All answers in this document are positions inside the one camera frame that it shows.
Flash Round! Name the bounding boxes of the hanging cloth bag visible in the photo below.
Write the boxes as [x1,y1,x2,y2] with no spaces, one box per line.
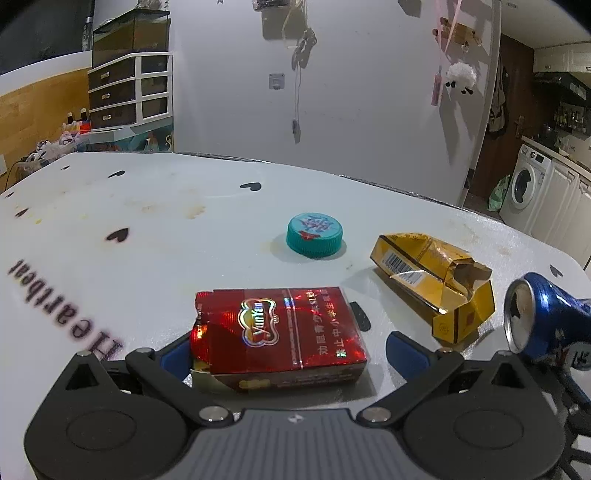
[487,55,509,136]

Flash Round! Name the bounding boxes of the pile of small toys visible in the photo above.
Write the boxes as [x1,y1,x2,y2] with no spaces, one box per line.
[18,131,89,172]

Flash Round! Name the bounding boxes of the torn yellow cigarette pack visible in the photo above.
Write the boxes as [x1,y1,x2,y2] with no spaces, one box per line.
[370,233,496,345]

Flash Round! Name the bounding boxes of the hanging cable with adapter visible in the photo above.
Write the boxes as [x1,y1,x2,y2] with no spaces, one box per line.
[291,69,304,145]

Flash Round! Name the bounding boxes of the red cigarette pack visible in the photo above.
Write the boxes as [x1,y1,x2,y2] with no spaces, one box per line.
[189,286,369,394]

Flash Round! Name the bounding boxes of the wooden wall hook rack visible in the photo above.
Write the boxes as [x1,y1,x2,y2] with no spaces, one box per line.
[438,17,484,49]

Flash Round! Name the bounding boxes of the white wall cabinets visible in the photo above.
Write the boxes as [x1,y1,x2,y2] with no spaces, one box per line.
[533,41,591,75]

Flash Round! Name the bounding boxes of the white heart print table cover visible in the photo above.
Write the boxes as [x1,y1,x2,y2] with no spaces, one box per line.
[0,151,586,480]

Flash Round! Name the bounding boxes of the teal patterned box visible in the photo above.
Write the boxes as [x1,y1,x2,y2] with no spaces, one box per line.
[81,127,175,153]

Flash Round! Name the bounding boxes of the hanging dark charm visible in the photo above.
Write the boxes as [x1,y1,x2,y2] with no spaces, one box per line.
[291,28,319,71]

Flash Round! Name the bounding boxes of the white panelled floor cabinets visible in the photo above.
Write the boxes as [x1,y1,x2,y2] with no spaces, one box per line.
[536,159,591,271]

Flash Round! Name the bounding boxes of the blue drink can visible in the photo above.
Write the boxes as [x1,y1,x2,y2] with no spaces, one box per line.
[503,272,591,370]

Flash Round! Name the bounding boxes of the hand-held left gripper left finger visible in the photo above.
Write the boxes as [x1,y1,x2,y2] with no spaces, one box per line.
[60,338,236,425]

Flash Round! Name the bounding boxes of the row of bottles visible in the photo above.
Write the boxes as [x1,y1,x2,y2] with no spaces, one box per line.
[551,104,591,137]

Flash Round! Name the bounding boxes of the teal bottle cap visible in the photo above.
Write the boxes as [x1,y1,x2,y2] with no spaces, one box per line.
[286,211,345,257]

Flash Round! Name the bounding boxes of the white sheep plush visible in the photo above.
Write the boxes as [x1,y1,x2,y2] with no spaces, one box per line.
[444,62,479,96]

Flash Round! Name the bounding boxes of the white drawer unit dark drawers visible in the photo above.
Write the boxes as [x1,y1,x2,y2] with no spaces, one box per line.
[88,52,174,133]

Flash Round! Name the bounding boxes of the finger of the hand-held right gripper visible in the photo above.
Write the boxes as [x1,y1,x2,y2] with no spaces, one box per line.
[551,364,591,480]

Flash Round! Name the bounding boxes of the brown wooden door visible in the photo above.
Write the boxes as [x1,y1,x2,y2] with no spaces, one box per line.
[462,34,537,214]

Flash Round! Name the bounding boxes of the glass fish tank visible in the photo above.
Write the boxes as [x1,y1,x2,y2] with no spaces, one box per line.
[92,8,171,68]

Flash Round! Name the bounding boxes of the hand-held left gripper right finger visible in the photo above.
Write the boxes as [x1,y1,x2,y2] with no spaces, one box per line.
[358,331,541,425]

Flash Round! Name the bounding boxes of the green plastic bag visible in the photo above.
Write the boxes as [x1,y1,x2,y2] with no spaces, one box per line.
[488,174,512,213]

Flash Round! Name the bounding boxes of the white washing machine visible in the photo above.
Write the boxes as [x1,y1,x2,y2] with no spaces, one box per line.
[500,144,554,234]

